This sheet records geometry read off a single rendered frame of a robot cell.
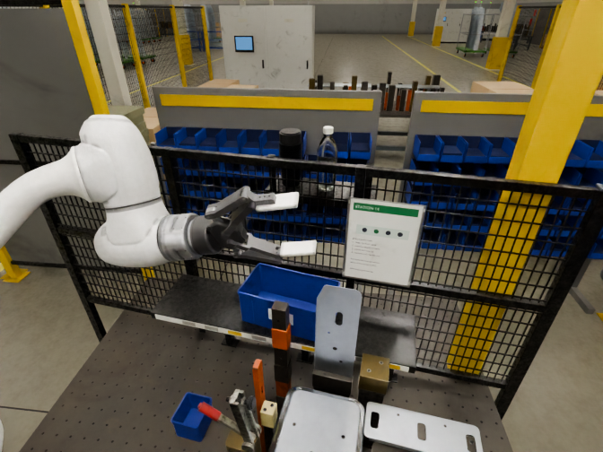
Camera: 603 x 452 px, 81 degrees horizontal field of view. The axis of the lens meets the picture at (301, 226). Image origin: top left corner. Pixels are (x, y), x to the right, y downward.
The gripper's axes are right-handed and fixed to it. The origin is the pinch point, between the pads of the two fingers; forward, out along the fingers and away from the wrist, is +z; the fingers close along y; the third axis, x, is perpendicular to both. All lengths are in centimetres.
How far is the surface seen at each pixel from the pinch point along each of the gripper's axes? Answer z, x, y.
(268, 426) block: -20, -24, -52
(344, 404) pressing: -2, -17, -60
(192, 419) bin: -58, -19, -79
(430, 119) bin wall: 46, 159, -101
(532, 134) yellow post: 52, 39, -20
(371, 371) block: 7, -8, -58
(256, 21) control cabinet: -173, 600, -177
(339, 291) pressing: 1.4, 4.0, -32.7
